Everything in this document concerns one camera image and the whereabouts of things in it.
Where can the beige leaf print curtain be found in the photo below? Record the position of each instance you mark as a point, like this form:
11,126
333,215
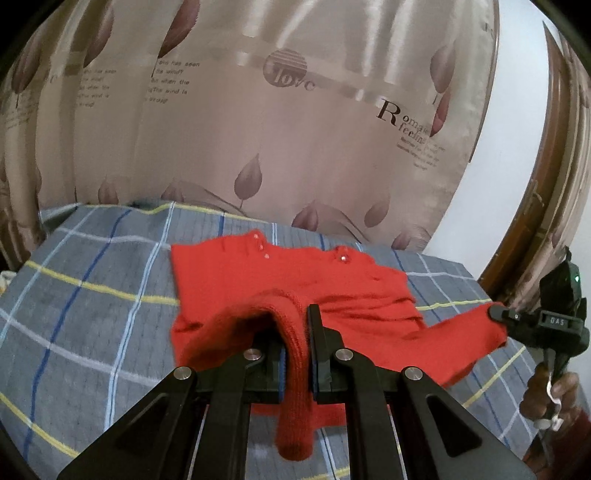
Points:
258,124

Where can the red knit sweater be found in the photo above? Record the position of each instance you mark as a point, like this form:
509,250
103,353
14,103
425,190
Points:
351,295

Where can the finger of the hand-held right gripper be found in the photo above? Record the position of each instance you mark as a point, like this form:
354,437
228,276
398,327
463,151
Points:
501,314

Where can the person's right hand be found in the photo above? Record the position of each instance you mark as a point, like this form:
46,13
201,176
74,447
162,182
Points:
535,392

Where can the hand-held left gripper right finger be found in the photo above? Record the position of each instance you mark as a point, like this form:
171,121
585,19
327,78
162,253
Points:
325,355

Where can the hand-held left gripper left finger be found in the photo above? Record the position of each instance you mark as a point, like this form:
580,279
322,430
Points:
231,397

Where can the grey plaid blanket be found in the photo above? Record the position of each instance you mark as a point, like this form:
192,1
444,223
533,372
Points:
83,295

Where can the brown wooden door frame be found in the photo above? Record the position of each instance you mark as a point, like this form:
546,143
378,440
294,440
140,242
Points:
540,184

